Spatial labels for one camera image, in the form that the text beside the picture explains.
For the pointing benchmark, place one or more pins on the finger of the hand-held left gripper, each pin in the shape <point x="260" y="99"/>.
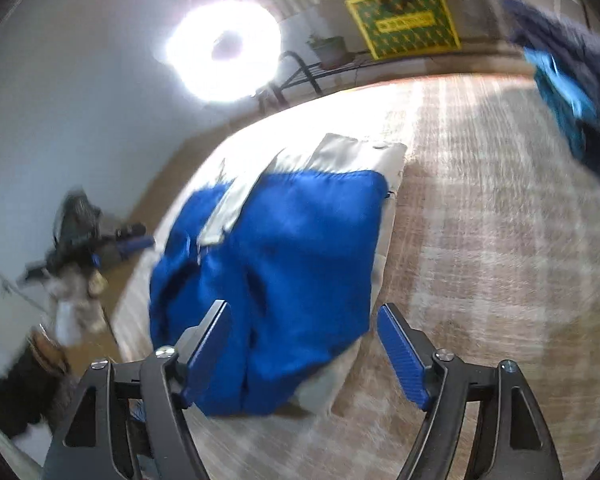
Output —
<point x="135" y="244"/>

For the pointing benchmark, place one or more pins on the dark plant pot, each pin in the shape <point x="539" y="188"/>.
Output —
<point x="330" y="52"/>

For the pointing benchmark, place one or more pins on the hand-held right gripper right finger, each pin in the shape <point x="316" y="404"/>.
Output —
<point x="402" y="355"/>

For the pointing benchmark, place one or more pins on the person's left hand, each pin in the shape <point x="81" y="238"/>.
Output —
<point x="72" y="305"/>

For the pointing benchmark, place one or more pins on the folded light blue garment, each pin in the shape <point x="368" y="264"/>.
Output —
<point x="555" y="90"/>

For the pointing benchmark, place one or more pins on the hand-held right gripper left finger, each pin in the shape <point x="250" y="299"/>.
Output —
<point x="207" y="355"/>

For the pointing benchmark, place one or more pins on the navy quilted jacket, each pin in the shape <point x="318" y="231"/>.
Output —
<point x="570" y="40"/>

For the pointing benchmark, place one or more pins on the black metal clothes rack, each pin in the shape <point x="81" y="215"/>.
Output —
<point x="340" y="67"/>

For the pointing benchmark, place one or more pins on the plaid bed sheet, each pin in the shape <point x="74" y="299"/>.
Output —
<point x="480" y="260"/>

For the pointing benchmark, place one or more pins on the person's left forearm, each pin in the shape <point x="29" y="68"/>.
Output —
<point x="20" y="390"/>

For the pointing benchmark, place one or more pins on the yellow and green patterned box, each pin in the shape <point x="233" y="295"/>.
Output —
<point x="405" y="20"/>

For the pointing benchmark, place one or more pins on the white and blue jacket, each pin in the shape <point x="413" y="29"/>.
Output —
<point x="300" y="240"/>

